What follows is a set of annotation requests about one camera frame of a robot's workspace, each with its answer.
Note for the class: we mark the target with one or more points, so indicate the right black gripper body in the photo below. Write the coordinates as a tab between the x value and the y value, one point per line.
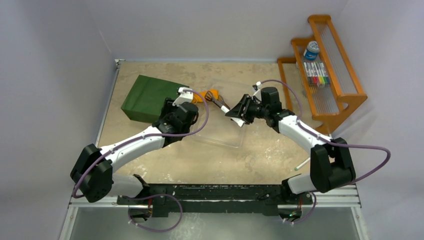
243	109

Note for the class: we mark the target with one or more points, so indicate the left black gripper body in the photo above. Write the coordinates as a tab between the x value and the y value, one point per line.
169	109

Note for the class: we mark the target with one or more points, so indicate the green paper bag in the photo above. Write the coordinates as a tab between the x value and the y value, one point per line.
146	98

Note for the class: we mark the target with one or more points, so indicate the metal tongs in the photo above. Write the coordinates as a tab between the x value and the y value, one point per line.
225	108

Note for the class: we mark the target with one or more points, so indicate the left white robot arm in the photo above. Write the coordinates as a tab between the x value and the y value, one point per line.
93	172

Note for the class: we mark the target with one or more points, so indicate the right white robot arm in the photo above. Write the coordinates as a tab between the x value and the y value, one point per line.
330	165

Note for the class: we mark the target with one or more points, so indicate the clear plastic tray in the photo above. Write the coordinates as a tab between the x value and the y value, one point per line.
221	130

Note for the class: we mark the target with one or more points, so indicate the orange wooden shelf rack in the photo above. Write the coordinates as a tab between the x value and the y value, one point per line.
331	105

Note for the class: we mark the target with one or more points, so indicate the coloured marker set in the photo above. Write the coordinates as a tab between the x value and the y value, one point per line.
316	74

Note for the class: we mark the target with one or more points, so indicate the green white marker pen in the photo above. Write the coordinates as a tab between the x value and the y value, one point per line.
301	165

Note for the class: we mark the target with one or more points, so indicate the blue white jar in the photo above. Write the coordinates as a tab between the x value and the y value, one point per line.
311	51

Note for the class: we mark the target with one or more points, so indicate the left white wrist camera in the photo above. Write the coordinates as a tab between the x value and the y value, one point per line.
185	95

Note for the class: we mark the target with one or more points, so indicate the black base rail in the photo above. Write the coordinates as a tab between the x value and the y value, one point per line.
265	199

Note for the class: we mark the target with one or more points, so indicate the aluminium frame rail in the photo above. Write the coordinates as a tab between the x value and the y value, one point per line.
346	196

